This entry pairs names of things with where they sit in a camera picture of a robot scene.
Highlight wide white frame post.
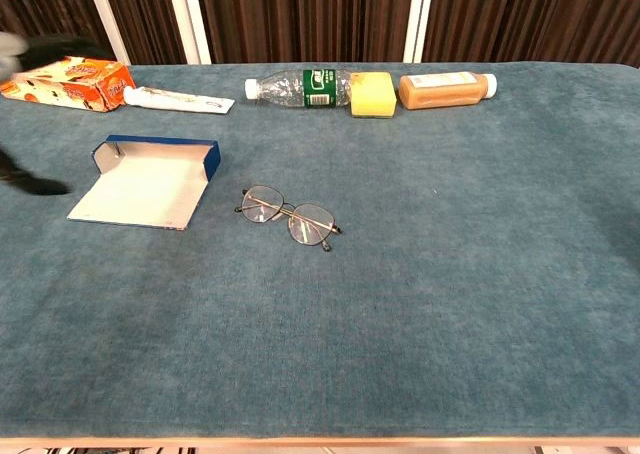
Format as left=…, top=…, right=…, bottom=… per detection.
left=402, top=0, right=437, bottom=64
left=164, top=0, right=213, bottom=65

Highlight dark brown curtain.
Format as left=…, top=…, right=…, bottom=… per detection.
left=0, top=0, right=640, bottom=69

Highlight yellow sponge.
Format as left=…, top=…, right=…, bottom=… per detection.
left=349, top=71, right=398, bottom=120

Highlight thin-rimmed eyeglasses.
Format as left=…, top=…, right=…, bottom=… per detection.
left=233, top=184, right=344, bottom=253

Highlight clear bottle green label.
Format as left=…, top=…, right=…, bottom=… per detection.
left=244, top=68, right=354, bottom=109

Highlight orange biscuit box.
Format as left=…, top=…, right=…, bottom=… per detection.
left=0, top=56, right=137, bottom=113

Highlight teal table cloth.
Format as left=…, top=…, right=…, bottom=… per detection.
left=0, top=62, right=640, bottom=440

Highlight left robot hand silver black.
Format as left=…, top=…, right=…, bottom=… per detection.
left=0, top=31, right=117, bottom=196

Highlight brown drink bottle white cap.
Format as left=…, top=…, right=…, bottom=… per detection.
left=398, top=71, right=499, bottom=111

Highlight white toothpaste tube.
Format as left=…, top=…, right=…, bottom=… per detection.
left=122, top=85, right=236, bottom=116

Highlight blue glasses case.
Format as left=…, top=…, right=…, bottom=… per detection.
left=66, top=134, right=222, bottom=231

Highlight thin white frame post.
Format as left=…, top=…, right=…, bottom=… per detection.
left=83, top=0, right=132, bottom=67

